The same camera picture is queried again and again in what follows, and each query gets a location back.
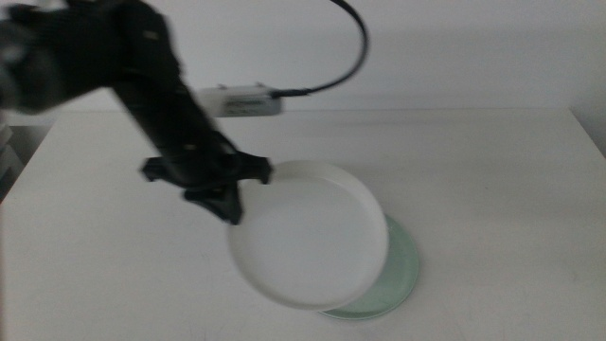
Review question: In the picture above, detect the white shallow bowl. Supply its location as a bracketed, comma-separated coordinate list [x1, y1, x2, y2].
[228, 159, 390, 313]

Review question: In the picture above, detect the pale green shallow bowl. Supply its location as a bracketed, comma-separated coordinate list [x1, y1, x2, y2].
[319, 215, 421, 321]

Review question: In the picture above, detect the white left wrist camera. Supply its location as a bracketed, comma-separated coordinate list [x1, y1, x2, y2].
[196, 83, 283, 118]

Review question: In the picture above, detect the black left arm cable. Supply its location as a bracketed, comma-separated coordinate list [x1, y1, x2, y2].
[271, 0, 370, 99]

